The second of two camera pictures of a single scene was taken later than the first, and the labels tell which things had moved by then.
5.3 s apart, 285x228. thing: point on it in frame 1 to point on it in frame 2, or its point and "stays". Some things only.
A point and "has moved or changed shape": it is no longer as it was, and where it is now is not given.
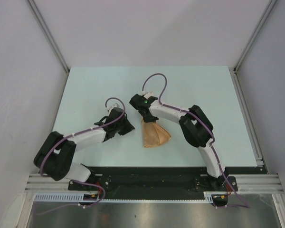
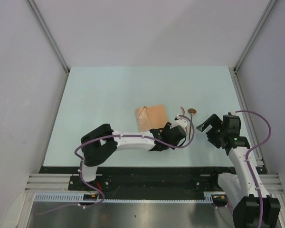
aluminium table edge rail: (156, 183) stays
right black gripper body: (148, 118) to (223, 133)
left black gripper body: (118, 125) to (166, 127)
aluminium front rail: (246, 183) stays
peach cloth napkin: (154, 134) has moved or changed shape
